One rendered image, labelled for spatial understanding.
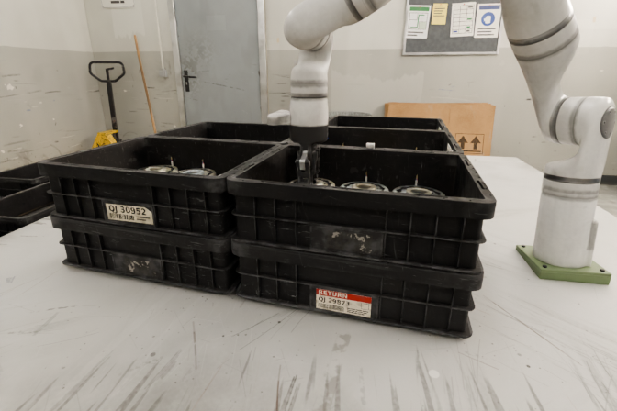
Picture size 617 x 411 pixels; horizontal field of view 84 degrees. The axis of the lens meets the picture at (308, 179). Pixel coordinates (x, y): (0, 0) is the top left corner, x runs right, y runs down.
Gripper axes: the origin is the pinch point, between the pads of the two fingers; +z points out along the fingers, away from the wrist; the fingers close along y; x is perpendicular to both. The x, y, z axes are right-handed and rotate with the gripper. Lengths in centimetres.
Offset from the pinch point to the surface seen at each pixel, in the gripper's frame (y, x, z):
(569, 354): -19.6, -42.5, 15.4
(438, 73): 317, -73, -23
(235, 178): -16.8, 8.8, -7.4
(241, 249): -17.9, 8.1, 4.7
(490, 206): -20.7, -28.2, -7.0
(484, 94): 317, -119, -4
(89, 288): -18.9, 38.7, 15.6
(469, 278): -20.8, -27.0, 3.9
